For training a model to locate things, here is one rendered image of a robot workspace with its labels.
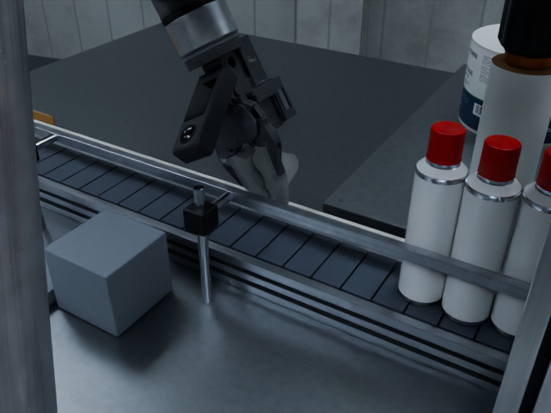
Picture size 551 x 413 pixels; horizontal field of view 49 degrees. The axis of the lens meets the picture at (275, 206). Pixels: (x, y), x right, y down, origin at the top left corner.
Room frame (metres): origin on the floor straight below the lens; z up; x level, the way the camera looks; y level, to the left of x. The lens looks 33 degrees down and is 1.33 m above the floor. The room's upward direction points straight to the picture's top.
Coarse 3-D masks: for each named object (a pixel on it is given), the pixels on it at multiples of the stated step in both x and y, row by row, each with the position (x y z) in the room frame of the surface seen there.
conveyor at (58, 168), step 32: (64, 160) 0.83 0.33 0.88; (96, 160) 0.83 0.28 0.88; (96, 192) 0.74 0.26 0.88; (128, 192) 0.74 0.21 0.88; (160, 192) 0.74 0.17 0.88; (192, 192) 0.74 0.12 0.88; (224, 224) 0.66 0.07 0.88; (256, 224) 0.66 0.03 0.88; (288, 224) 0.66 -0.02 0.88; (256, 256) 0.59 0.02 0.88; (288, 256) 0.58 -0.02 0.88; (320, 256) 0.58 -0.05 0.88; (352, 256) 0.58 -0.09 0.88; (384, 256) 0.58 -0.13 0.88; (352, 288) 0.52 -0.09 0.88; (384, 288) 0.52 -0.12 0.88; (448, 320) 0.47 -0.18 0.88
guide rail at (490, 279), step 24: (72, 144) 0.74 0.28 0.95; (96, 144) 0.73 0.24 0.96; (144, 168) 0.67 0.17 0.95; (168, 168) 0.66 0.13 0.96; (216, 192) 0.61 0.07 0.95; (240, 192) 0.60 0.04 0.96; (288, 216) 0.56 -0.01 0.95; (312, 216) 0.55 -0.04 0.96; (360, 240) 0.52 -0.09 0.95; (384, 240) 0.51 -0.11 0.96; (432, 264) 0.47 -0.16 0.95; (456, 264) 0.47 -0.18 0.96; (504, 288) 0.44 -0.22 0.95; (528, 288) 0.43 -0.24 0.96
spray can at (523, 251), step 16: (544, 160) 0.47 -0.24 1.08; (544, 176) 0.46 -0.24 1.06; (528, 192) 0.47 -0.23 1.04; (544, 192) 0.46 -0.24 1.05; (528, 208) 0.46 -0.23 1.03; (544, 208) 0.45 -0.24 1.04; (528, 224) 0.45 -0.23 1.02; (544, 224) 0.45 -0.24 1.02; (512, 240) 0.47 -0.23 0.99; (528, 240) 0.45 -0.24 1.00; (512, 256) 0.46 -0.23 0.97; (528, 256) 0.45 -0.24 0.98; (512, 272) 0.46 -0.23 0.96; (528, 272) 0.45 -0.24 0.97; (496, 304) 0.47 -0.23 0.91; (512, 304) 0.45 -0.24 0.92; (496, 320) 0.46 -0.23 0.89; (512, 320) 0.45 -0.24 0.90; (512, 336) 0.44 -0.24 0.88
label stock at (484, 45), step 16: (480, 32) 1.03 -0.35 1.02; (496, 32) 1.03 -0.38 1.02; (480, 48) 0.95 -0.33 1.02; (496, 48) 0.94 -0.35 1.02; (480, 64) 0.95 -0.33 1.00; (464, 80) 1.00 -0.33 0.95; (480, 80) 0.94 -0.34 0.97; (464, 96) 0.98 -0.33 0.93; (480, 96) 0.93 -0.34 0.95; (464, 112) 0.97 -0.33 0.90; (480, 112) 0.93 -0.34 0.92; (544, 144) 0.88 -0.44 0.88
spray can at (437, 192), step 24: (432, 144) 0.51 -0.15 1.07; (456, 144) 0.50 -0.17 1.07; (432, 168) 0.51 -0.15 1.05; (456, 168) 0.51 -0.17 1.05; (432, 192) 0.50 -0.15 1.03; (456, 192) 0.50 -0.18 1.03; (408, 216) 0.52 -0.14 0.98; (432, 216) 0.50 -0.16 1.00; (456, 216) 0.50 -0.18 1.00; (408, 240) 0.51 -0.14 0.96; (432, 240) 0.49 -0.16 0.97; (408, 264) 0.51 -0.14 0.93; (408, 288) 0.50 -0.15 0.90; (432, 288) 0.49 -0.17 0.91
